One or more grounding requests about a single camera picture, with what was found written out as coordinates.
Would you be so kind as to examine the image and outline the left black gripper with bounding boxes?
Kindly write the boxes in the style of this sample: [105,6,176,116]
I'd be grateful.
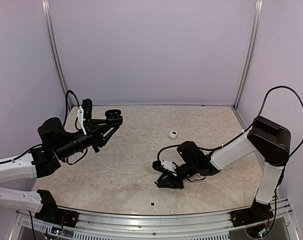
[54,118,119,160]

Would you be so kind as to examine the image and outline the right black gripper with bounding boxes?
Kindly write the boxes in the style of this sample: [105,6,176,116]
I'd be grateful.
[157,161,198,190]

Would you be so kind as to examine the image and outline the black earbuds charging case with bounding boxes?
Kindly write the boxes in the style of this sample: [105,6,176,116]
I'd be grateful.
[104,109,124,126]

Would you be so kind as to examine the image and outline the white earbuds charging case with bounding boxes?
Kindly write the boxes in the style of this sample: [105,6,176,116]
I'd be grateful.
[168,129,179,140]

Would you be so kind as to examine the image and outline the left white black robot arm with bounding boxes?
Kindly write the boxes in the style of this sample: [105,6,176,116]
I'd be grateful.
[0,116,123,223]

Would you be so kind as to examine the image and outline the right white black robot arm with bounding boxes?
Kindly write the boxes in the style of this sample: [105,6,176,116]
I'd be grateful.
[152,116,291,222]

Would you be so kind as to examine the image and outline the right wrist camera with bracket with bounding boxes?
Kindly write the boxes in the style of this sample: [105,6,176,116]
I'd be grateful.
[152,160,177,174]

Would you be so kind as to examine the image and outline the front aluminium rail frame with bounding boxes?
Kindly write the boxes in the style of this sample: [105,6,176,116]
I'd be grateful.
[6,159,302,240]

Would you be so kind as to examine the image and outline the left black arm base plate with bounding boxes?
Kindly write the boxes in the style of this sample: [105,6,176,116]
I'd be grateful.
[34,189,79,228]

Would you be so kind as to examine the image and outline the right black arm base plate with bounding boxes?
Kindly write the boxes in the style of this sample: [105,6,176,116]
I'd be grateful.
[230,200,274,228]

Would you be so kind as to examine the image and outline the left aluminium corner post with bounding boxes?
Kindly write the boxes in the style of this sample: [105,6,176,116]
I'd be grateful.
[41,0,68,97]

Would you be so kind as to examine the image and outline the aluminium corner post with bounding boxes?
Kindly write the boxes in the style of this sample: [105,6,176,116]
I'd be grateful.
[41,0,68,97]
[233,0,264,110]

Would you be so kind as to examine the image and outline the right black camera cable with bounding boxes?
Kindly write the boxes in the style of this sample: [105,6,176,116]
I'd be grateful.
[156,85,303,161]

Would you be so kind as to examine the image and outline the right aluminium corner post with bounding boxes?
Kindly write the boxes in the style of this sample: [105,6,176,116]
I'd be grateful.
[233,0,264,110]

